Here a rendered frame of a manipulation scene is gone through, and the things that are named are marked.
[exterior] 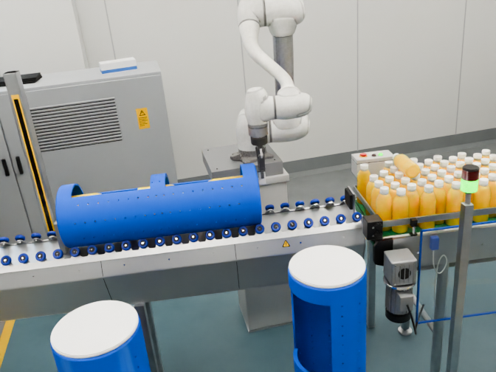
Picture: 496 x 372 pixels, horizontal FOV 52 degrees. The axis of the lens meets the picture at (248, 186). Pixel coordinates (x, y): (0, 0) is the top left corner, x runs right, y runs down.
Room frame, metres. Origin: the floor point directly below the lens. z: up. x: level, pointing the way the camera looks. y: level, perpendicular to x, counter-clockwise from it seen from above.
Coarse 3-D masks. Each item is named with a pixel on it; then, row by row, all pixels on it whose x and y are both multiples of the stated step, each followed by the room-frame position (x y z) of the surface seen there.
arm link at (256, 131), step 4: (268, 124) 2.17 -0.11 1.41; (248, 128) 2.17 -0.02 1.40; (252, 128) 2.14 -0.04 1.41; (256, 128) 2.13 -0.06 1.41; (260, 128) 2.13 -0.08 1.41; (264, 128) 2.14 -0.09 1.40; (252, 132) 2.14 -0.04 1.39; (256, 132) 2.13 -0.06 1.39; (260, 132) 2.13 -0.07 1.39; (264, 132) 2.14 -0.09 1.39; (268, 132) 2.16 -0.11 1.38; (252, 136) 2.14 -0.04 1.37; (256, 136) 2.13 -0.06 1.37; (260, 136) 2.13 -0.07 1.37; (264, 136) 2.14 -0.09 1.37
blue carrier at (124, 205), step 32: (64, 192) 2.06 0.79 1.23; (128, 192) 2.03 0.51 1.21; (160, 192) 2.03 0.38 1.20; (192, 192) 2.03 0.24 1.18; (224, 192) 2.02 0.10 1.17; (256, 192) 2.03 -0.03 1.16; (64, 224) 1.96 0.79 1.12; (96, 224) 1.97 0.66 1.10; (128, 224) 1.97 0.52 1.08; (160, 224) 1.99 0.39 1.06; (192, 224) 2.00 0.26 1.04; (224, 224) 2.02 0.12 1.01; (256, 224) 2.07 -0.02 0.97
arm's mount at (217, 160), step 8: (208, 152) 2.83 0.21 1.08; (216, 152) 2.82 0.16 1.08; (224, 152) 2.80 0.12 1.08; (232, 152) 2.79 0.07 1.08; (272, 152) 2.73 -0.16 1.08; (208, 160) 2.69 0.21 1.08; (216, 160) 2.68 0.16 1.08; (224, 160) 2.67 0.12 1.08; (232, 160) 2.66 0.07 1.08; (272, 160) 2.60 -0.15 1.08; (280, 160) 2.59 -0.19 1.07; (208, 168) 2.64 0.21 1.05; (216, 168) 2.55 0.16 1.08; (224, 168) 2.55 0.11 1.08; (232, 168) 2.54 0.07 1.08; (256, 168) 2.56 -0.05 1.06; (272, 168) 2.57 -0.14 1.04; (280, 168) 2.58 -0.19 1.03; (216, 176) 2.52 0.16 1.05; (224, 176) 2.52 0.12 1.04
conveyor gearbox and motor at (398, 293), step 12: (384, 252) 1.93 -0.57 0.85; (396, 252) 1.91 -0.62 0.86; (408, 252) 1.90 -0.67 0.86; (384, 264) 1.92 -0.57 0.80; (396, 264) 1.83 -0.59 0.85; (408, 264) 1.83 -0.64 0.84; (384, 276) 1.92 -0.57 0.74; (396, 276) 1.83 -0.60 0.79; (408, 276) 1.83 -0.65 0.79; (396, 288) 1.82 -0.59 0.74; (408, 288) 1.82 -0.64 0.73; (396, 300) 1.83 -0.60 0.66; (408, 300) 1.79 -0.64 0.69; (396, 312) 1.84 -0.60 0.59; (408, 312) 1.85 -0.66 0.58
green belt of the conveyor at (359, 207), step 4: (356, 200) 2.38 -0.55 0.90; (356, 204) 2.34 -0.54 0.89; (360, 204) 2.32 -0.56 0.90; (356, 208) 2.29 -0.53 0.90; (360, 208) 2.28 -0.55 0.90; (364, 208) 2.28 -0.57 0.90; (360, 212) 2.24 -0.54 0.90; (364, 212) 2.24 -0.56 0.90; (444, 220) 2.08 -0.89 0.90; (488, 220) 2.05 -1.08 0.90; (492, 220) 2.04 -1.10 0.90; (436, 224) 2.05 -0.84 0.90; (440, 224) 2.05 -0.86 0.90; (444, 224) 2.04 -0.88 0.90; (408, 228) 2.04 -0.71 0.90; (412, 228) 2.04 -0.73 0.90; (416, 228) 2.03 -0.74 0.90; (420, 228) 2.03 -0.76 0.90; (384, 232) 2.02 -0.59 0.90; (388, 232) 2.02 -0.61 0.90; (392, 232) 2.01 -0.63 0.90; (396, 232) 2.01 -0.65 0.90; (404, 232) 2.00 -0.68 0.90; (408, 232) 2.00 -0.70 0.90; (384, 236) 1.99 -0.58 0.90
